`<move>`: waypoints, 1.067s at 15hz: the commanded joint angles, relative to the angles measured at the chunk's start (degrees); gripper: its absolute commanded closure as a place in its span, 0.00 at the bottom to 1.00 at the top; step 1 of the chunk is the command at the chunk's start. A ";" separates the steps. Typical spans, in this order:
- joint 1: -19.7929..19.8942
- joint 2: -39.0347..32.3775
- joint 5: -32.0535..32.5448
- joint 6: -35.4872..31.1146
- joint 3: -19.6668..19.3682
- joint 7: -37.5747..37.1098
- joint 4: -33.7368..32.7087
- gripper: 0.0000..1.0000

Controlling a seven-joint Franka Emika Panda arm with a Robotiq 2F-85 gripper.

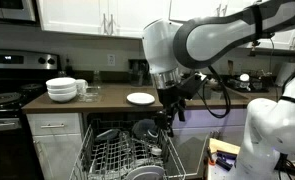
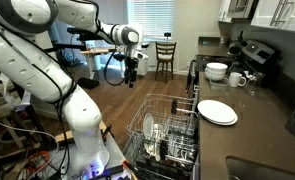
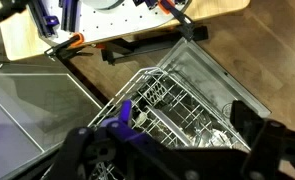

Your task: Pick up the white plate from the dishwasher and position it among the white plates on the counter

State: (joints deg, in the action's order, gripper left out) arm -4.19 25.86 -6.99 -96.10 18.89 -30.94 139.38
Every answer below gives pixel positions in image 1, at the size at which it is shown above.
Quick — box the wire dishwasher rack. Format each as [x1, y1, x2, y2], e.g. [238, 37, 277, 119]
[69, 119, 187, 180]

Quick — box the grey dishwasher door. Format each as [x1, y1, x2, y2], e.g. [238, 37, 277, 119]
[166, 133, 210, 180]

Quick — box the wooden board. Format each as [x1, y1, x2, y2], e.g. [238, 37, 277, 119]
[208, 137, 241, 156]

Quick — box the small white cup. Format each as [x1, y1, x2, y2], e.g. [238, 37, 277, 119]
[150, 146, 163, 157]

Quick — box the white wall outlet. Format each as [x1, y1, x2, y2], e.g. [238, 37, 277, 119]
[106, 53, 116, 67]

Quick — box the white bowl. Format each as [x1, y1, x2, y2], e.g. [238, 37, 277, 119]
[45, 77, 77, 90]
[46, 85, 78, 96]
[47, 90, 78, 103]

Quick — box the clear glass jar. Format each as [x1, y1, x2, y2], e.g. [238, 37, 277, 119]
[92, 69, 103, 88]

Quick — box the black coffee maker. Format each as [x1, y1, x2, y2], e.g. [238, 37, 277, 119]
[127, 58, 154, 88]

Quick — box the white mug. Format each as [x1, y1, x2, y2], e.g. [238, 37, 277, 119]
[75, 78, 89, 95]

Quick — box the black dish drainer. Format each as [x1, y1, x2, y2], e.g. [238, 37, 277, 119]
[226, 71, 273, 94]

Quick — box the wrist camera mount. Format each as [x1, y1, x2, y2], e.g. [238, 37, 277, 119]
[179, 71, 209, 101]

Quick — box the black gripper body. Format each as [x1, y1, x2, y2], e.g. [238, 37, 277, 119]
[158, 85, 187, 114]

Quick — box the black handled utensil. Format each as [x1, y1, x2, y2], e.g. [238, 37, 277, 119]
[93, 128, 122, 145]

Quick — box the white lower cabinet panel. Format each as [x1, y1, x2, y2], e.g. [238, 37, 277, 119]
[168, 108, 249, 148]

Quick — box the clear glass container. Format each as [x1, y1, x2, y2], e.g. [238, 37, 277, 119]
[78, 85, 102, 103]

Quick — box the white dinner plate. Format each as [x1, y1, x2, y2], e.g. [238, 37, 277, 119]
[126, 92, 156, 107]
[125, 165, 167, 180]

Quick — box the dark bowl in rack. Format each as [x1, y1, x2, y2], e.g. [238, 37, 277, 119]
[131, 118, 160, 141]

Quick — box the black and steel stove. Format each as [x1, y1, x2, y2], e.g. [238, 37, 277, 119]
[0, 49, 60, 180]

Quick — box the white drawer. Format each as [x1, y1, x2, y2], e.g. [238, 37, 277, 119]
[26, 112, 83, 136]

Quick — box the dark glass bottle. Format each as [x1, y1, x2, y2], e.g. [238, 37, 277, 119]
[64, 57, 75, 78]

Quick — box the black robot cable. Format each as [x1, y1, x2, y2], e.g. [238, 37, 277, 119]
[196, 65, 232, 120]

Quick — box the blue black tool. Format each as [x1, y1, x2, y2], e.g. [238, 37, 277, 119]
[215, 149, 239, 172]

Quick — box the kitchen sink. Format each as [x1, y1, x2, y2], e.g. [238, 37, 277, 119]
[186, 84, 250, 101]

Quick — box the white lower cabinet door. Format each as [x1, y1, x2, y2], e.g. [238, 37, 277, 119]
[32, 133, 85, 180]

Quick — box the stainless steel microwave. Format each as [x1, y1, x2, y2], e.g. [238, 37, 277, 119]
[0, 0, 39, 24]

